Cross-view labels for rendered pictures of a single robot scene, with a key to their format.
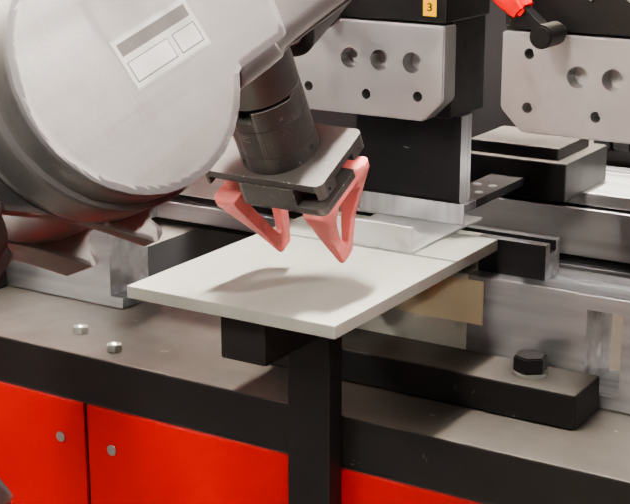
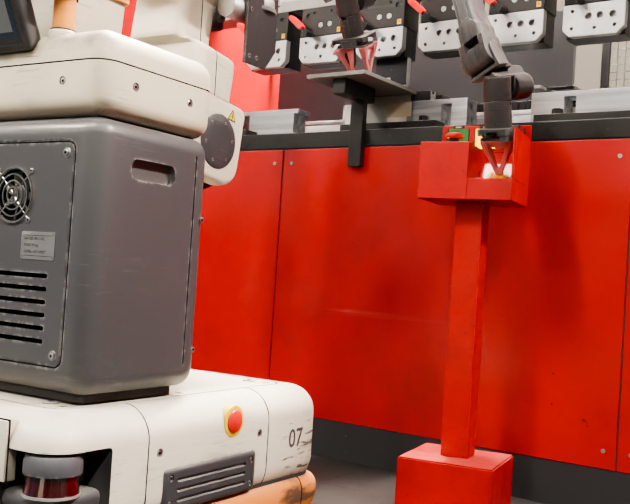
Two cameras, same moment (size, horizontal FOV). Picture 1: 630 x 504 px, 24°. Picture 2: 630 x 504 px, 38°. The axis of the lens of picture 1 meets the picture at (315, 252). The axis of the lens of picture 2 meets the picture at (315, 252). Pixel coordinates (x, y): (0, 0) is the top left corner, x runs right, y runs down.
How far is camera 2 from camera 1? 1.55 m
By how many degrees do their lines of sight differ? 18
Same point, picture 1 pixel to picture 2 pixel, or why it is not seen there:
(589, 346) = (442, 117)
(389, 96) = (386, 49)
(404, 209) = not seen: hidden behind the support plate
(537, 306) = (427, 106)
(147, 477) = (302, 168)
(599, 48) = (445, 23)
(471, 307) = (407, 111)
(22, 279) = not seen: hidden behind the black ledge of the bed
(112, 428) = (292, 155)
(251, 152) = (345, 30)
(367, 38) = (380, 33)
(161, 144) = not seen: outside the picture
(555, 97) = (433, 39)
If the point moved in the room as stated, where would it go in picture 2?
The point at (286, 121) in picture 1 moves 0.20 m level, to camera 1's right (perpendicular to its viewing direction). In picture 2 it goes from (355, 20) to (434, 24)
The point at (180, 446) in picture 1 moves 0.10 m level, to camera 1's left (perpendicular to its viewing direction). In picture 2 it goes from (314, 154) to (278, 152)
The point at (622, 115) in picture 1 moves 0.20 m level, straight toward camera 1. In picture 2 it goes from (451, 41) to (440, 19)
